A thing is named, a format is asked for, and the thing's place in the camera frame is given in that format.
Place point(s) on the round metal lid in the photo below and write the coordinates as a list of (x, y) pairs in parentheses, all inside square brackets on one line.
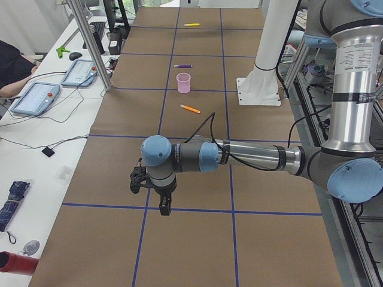
[(31, 247)]

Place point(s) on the black computer mouse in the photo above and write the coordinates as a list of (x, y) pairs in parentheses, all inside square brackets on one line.
[(74, 55)]

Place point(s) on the black keyboard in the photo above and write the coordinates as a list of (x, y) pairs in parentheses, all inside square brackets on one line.
[(98, 26)]

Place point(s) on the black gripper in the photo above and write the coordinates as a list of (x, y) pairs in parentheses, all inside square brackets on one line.
[(164, 190)]

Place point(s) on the black water bottle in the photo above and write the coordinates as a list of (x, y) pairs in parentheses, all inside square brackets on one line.
[(98, 42)]

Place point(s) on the far teach pendant tablet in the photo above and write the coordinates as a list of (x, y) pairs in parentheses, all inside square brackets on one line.
[(80, 74)]

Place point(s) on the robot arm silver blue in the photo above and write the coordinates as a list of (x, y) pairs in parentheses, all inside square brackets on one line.
[(344, 165)]

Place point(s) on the aluminium frame post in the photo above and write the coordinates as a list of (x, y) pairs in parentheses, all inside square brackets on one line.
[(88, 38)]

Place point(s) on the clear plastic small box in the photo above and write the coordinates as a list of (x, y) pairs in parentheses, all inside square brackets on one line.
[(64, 175)]

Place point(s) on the orange highlighter pen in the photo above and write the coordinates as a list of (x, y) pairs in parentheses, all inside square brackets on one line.
[(191, 109)]

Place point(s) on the teach pendant tablet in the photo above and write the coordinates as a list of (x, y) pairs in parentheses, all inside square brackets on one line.
[(80, 74), (36, 99)]

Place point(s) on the red cylinder bottle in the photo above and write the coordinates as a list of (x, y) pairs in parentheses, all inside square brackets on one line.
[(18, 264)]

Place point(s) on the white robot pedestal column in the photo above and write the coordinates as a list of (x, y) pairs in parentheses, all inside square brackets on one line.
[(260, 87)]

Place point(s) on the near teach pendant tablet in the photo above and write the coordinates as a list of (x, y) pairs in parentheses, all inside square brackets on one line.
[(36, 99)]

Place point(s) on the blue folded umbrella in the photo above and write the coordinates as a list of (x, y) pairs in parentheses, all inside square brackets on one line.
[(16, 194)]

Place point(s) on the small black square device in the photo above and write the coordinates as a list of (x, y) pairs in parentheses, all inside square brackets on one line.
[(48, 151)]

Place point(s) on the black box with label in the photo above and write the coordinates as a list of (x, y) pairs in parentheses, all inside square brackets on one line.
[(116, 40)]

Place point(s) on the pink mesh pen holder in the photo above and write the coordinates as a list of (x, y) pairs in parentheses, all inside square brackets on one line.
[(183, 82)]

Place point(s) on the brown paper table mat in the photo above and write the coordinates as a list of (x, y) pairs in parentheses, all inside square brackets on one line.
[(138, 210)]

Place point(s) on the person in black shirt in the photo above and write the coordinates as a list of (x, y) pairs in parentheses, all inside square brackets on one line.
[(16, 70)]

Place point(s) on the green plastic clamp tool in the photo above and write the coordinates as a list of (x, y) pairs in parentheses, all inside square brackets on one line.
[(61, 50)]

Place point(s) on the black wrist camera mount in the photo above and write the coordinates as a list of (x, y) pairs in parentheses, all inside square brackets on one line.
[(139, 178)]

